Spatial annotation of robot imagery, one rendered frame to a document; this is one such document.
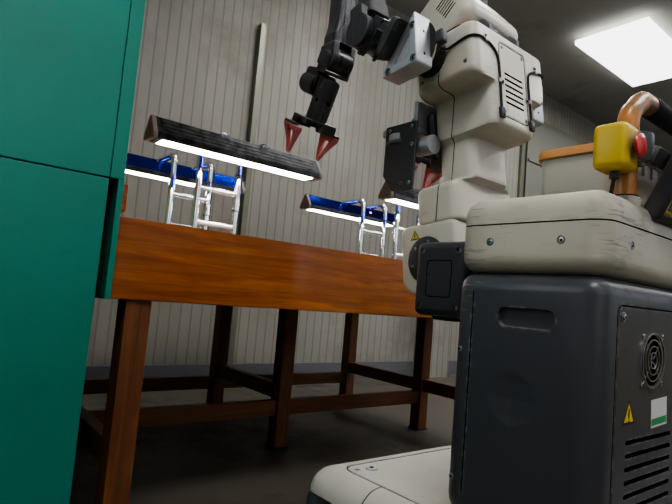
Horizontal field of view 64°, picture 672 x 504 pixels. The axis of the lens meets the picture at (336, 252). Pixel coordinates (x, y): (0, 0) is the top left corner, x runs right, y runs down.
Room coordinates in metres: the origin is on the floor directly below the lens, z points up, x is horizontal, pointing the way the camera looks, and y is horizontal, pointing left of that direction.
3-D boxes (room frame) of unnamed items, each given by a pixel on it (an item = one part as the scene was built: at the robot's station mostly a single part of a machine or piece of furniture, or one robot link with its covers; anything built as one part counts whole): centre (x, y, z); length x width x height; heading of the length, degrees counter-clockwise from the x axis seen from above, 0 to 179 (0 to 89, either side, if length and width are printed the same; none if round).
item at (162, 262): (1.79, -0.17, 0.67); 1.81 x 0.12 x 0.19; 129
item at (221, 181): (2.17, 0.69, 1.08); 0.62 x 0.08 x 0.07; 129
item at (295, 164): (1.73, 0.34, 1.08); 0.62 x 0.08 x 0.07; 129
